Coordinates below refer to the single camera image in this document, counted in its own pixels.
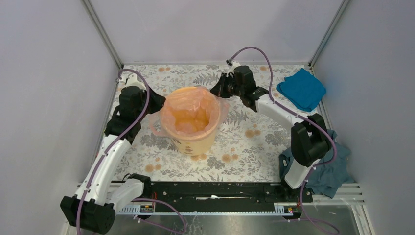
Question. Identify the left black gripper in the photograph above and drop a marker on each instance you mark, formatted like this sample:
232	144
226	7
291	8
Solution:
158	100

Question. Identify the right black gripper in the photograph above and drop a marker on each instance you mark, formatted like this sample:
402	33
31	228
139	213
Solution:
219	90

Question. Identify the pink plastic trash bag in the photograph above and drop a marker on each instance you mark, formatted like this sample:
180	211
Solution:
191	112

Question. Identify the yellow plastic trash bin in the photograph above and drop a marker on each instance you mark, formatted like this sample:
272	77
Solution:
195	147

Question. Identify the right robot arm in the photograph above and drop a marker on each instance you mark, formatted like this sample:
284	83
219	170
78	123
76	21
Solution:
309	138

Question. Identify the bright blue folded cloth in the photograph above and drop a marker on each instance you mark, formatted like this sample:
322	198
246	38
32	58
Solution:
303	89

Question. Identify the floral patterned table mat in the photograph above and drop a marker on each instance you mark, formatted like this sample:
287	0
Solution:
246	147

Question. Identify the dark teal crumpled cloth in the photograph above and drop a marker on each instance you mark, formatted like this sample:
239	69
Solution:
327	178

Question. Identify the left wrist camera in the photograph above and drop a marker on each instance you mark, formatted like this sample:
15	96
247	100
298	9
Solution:
133	80

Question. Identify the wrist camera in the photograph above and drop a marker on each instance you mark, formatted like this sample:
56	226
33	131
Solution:
232	65
133	80

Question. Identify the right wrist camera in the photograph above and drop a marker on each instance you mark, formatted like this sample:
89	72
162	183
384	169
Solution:
232	65

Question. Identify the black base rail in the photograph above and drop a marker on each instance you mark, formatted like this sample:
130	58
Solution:
219	197

